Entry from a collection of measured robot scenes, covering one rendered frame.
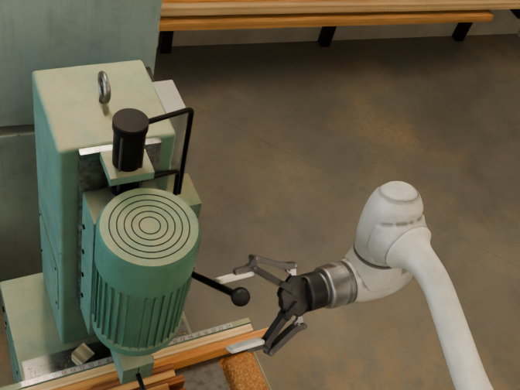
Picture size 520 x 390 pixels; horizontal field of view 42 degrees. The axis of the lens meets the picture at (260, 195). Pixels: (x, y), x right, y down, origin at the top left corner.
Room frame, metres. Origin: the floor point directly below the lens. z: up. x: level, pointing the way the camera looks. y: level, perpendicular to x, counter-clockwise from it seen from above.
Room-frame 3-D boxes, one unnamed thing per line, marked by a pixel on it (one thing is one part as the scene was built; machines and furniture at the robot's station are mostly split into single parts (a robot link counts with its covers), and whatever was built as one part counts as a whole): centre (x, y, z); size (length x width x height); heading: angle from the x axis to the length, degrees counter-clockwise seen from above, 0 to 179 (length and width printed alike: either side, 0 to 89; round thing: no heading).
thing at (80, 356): (0.73, 0.29, 0.82); 0.04 x 0.04 x 0.04; 65
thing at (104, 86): (0.90, 0.34, 1.55); 0.06 x 0.02 x 0.07; 38
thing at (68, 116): (0.90, 0.34, 1.16); 0.22 x 0.22 x 0.72; 38
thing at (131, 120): (0.78, 0.24, 1.53); 0.08 x 0.08 x 0.17; 38
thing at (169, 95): (1.01, 0.24, 1.40); 0.10 x 0.06 x 0.16; 38
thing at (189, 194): (0.94, 0.17, 1.22); 0.09 x 0.08 x 0.15; 38
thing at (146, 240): (0.67, 0.16, 1.35); 0.18 x 0.18 x 0.31
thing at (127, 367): (0.69, 0.17, 1.03); 0.14 x 0.07 x 0.09; 38
